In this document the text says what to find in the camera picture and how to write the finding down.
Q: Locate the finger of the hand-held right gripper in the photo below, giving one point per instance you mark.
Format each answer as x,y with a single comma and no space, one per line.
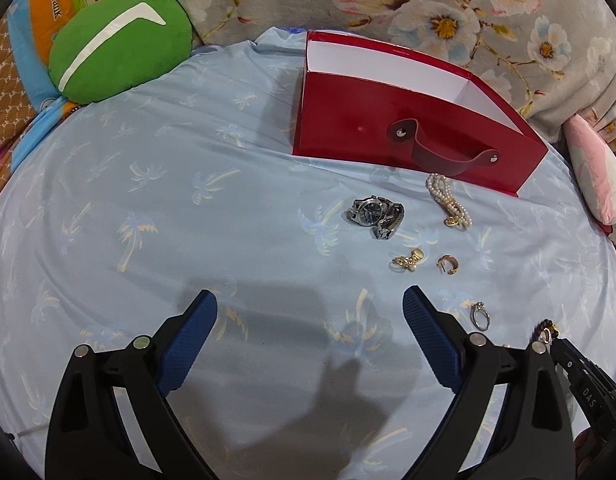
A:
588,385

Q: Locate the gold clasp charm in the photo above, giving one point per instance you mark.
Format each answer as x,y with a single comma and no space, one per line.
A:
408,261

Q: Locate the light blue palm-print sheet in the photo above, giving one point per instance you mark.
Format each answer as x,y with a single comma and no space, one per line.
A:
187,210

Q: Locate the green round pillow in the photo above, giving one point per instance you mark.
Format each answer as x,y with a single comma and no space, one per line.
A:
132,50

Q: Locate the silver wristwatch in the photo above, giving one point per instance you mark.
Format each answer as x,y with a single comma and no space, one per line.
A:
373,208

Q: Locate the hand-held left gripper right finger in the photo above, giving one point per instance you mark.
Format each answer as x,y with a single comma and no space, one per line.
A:
433,340

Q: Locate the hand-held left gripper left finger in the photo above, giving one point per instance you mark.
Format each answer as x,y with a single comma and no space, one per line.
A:
187,345

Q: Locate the pink printed pillow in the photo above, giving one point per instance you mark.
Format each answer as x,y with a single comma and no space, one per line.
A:
593,175

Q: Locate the colourful cartoon printed blanket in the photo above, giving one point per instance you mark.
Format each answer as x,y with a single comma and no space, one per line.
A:
17,60

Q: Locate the gold hoop earring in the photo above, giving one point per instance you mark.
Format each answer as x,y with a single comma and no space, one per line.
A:
447,260

